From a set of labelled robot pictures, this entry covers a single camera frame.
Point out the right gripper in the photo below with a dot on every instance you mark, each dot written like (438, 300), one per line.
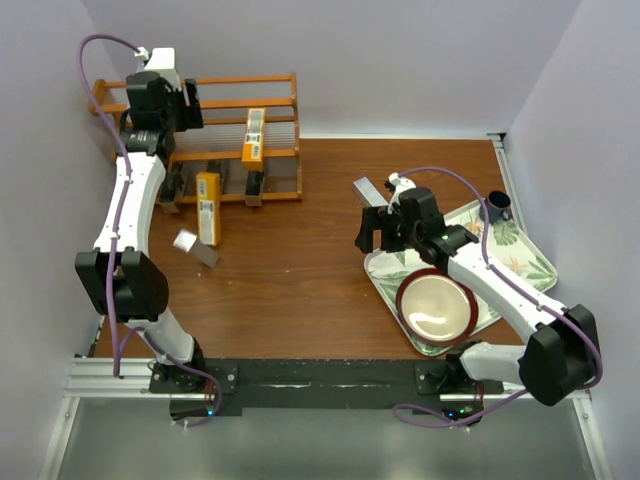
(374, 218)

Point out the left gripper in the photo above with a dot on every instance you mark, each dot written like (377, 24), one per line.
(193, 119)

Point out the black toothpaste box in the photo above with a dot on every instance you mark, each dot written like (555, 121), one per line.
(172, 192)
(220, 167)
(254, 188)

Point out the orange toothpaste box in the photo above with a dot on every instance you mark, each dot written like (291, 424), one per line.
(208, 189)

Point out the silver gold R&O toothpaste box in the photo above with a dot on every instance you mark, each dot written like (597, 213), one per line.
(253, 142)

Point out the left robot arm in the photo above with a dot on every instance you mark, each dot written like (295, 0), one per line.
(118, 275)

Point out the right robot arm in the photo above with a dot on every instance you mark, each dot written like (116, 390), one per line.
(559, 353)

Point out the orange wooden three-tier shelf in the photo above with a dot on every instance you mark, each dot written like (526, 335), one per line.
(225, 103)

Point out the red rimmed cream plate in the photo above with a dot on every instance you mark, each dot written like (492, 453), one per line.
(436, 309)

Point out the dark blue mug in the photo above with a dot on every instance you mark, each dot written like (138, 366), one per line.
(496, 207)

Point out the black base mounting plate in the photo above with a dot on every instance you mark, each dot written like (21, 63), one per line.
(310, 384)

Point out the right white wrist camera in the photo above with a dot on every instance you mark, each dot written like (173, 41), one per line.
(396, 185)

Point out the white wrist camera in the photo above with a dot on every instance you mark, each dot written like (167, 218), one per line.
(161, 60)
(396, 185)

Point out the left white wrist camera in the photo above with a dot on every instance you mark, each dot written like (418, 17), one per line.
(161, 60)

